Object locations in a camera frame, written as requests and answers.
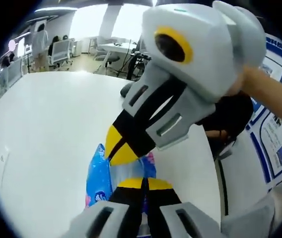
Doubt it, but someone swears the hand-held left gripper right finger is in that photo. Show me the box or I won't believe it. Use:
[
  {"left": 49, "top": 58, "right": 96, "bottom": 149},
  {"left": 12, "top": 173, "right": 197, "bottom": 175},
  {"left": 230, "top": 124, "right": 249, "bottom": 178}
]
[{"left": 147, "top": 177, "right": 221, "bottom": 238}]

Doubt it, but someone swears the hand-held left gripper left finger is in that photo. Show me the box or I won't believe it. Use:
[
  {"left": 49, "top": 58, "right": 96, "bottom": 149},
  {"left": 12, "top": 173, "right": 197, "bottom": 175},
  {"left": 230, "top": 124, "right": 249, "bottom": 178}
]
[{"left": 69, "top": 177, "right": 144, "bottom": 238}]

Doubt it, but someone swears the blue pink soft packet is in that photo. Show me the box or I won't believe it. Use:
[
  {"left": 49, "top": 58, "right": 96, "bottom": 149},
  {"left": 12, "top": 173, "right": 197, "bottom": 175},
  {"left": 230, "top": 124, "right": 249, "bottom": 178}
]
[{"left": 84, "top": 143, "right": 157, "bottom": 216}]

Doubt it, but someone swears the small black object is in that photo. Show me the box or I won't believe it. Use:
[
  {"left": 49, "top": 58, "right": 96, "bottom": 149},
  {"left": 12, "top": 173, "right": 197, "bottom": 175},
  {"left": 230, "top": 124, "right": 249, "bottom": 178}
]
[{"left": 119, "top": 82, "right": 135, "bottom": 99}]

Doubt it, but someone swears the white office chair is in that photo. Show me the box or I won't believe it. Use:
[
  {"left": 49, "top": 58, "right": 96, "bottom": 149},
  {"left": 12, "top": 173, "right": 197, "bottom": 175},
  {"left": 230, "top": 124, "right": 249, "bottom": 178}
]
[{"left": 49, "top": 39, "right": 74, "bottom": 67}]

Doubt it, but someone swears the blue white wall poster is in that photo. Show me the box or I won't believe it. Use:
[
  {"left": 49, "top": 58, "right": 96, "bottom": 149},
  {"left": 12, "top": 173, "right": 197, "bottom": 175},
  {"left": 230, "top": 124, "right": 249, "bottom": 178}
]
[{"left": 246, "top": 32, "right": 282, "bottom": 185}]

